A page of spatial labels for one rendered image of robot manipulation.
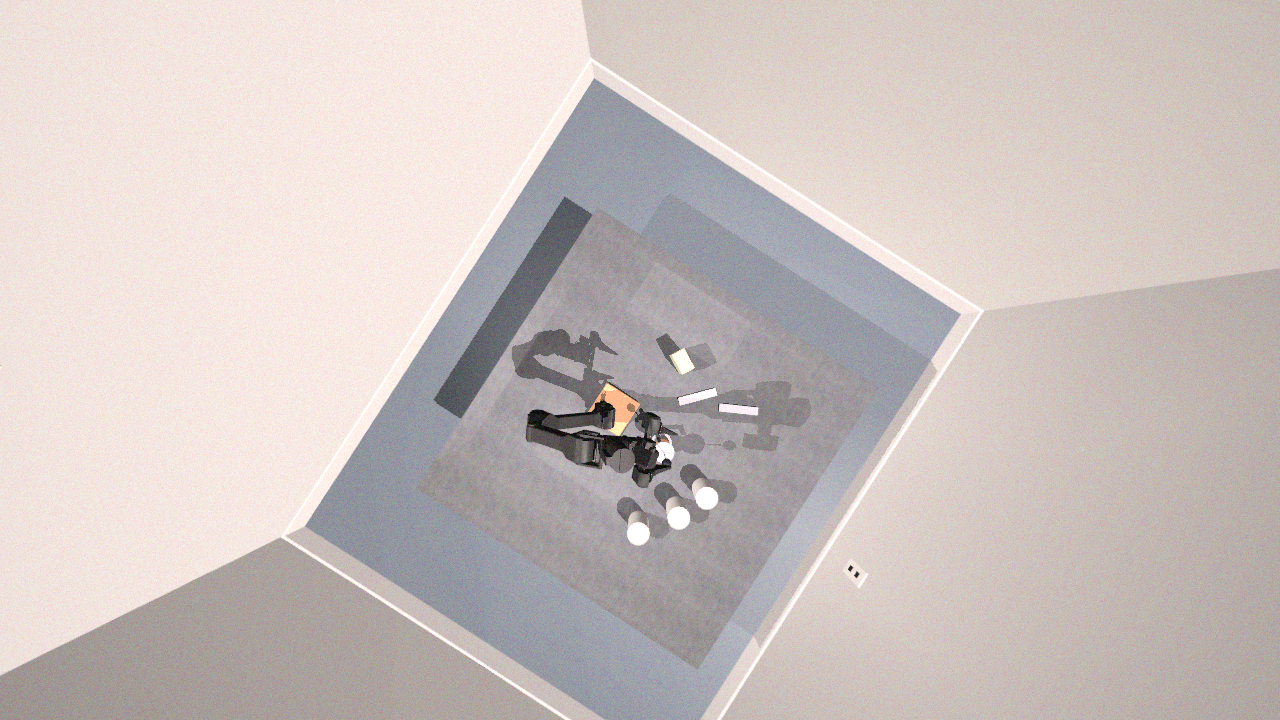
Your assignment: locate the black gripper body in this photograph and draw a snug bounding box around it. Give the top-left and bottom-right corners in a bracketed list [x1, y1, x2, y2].
[622, 413, 660, 488]

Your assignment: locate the glass french press with black knob plunger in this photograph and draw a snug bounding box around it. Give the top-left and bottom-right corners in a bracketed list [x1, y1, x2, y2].
[652, 432, 675, 466]

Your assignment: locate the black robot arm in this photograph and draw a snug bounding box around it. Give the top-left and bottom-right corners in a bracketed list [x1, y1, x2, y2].
[526, 400, 659, 473]

